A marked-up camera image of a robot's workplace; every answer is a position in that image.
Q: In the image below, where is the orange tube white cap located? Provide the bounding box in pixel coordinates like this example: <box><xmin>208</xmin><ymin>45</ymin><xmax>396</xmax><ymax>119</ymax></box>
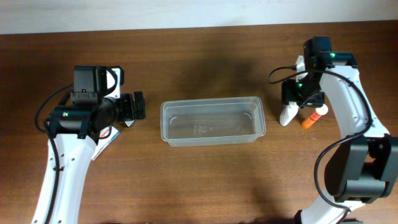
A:
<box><xmin>302</xmin><ymin>105</ymin><xmax>328</xmax><ymax>129</ymax></box>

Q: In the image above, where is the left black cable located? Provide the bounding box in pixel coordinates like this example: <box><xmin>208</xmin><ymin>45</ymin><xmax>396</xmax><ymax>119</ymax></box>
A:
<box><xmin>34</xmin><ymin>82</ymin><xmax>74</xmax><ymax>133</ymax></box>

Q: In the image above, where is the right black cable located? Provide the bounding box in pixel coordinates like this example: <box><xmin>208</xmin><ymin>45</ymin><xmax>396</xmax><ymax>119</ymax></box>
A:
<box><xmin>268</xmin><ymin>65</ymin><xmax>374</xmax><ymax>213</ymax></box>

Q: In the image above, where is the white red medicine box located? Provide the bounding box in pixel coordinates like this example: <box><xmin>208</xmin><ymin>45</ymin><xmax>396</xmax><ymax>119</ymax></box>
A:
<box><xmin>91</xmin><ymin>126</ymin><xmax>119</xmax><ymax>161</ymax></box>

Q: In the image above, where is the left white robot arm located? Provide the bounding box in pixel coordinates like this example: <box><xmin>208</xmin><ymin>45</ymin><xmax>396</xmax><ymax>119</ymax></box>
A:
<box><xmin>32</xmin><ymin>91</ymin><xmax>146</xmax><ymax>223</ymax></box>

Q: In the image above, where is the white spray bottle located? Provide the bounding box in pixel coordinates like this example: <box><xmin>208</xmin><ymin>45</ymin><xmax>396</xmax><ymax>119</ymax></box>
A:
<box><xmin>279</xmin><ymin>102</ymin><xmax>299</xmax><ymax>126</ymax></box>

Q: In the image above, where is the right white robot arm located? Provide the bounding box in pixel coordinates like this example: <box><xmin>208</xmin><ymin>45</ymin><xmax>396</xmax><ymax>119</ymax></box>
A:
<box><xmin>280</xmin><ymin>50</ymin><xmax>397</xmax><ymax>223</ymax></box>

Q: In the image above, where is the dark bottle white cap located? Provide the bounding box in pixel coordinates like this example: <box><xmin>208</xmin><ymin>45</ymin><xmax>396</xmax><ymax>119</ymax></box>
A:
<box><xmin>121</xmin><ymin>120</ymin><xmax>134</xmax><ymax>128</ymax></box>

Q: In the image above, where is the black cable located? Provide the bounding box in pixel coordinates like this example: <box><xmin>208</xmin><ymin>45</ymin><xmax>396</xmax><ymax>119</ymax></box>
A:
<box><xmin>268</xmin><ymin>65</ymin><xmax>374</xmax><ymax>213</ymax></box>
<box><xmin>34</xmin><ymin>82</ymin><xmax>74</xmax><ymax>133</ymax></box>

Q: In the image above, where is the clear plastic container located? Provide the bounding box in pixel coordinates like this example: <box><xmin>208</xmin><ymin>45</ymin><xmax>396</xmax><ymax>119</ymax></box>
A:
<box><xmin>160</xmin><ymin>96</ymin><xmax>266</xmax><ymax>147</ymax></box>

